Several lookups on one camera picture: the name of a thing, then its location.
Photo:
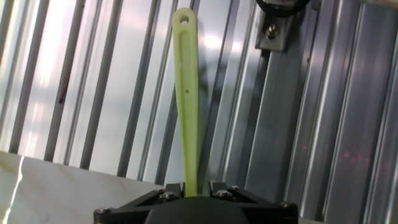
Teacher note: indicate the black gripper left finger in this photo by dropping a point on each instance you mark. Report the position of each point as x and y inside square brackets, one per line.
[130, 208]

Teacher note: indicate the white marble board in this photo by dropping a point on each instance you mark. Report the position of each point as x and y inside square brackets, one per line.
[46, 193]

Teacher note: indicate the light green plastic flyswatter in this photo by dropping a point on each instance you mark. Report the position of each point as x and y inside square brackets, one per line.
[186, 93]

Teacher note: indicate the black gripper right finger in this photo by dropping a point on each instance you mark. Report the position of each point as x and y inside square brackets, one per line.
[264, 208]

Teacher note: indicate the small aluminium foot bracket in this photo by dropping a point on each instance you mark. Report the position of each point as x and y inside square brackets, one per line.
[273, 40]

